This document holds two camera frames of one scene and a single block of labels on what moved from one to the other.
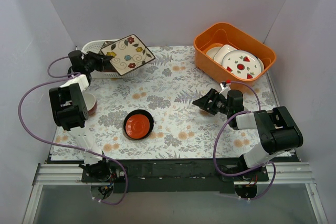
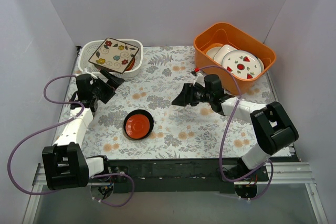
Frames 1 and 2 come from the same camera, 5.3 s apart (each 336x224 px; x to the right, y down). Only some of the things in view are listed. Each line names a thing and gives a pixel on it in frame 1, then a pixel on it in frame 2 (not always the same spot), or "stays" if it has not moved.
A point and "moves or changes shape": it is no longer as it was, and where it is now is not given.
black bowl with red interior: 138,124 stays
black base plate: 171,175 stays
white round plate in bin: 211,52 stays
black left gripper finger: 97,61 → 113,81
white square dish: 219,56 stays
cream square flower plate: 128,54 moves or changes shape
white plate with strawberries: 242,64 stays
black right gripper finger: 208,102 → 187,96
